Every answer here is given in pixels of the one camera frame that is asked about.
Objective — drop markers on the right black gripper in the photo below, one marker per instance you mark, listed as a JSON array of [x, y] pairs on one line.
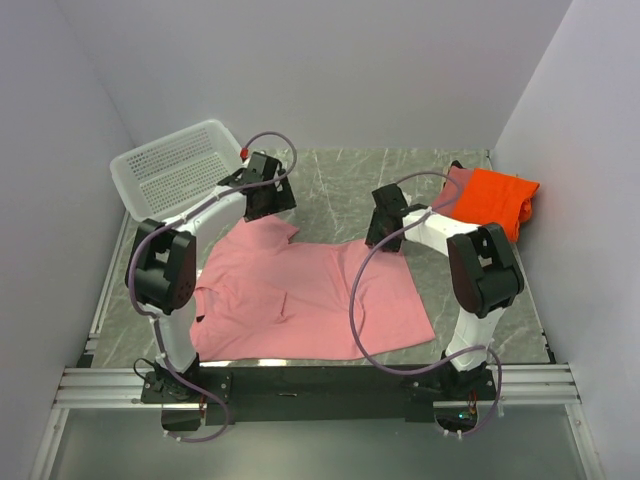
[[373, 234]]

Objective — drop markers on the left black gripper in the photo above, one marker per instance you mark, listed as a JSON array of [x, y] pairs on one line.
[[282, 201]]

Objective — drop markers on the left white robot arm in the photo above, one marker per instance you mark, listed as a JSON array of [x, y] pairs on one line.
[[162, 270]]

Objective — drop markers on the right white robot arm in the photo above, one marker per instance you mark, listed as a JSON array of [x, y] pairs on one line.
[[486, 279]]

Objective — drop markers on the folded dusty pink t shirt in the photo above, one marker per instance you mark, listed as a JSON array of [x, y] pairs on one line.
[[458, 177]]

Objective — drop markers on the folded orange t shirt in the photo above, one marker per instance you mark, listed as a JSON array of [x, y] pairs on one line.
[[494, 197]]

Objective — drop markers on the white plastic basket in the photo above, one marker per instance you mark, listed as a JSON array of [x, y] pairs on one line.
[[164, 177]]

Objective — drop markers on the black base beam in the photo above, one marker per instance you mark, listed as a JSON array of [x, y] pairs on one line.
[[213, 395]]

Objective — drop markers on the aluminium frame rail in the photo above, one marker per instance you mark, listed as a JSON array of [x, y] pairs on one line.
[[99, 429]]

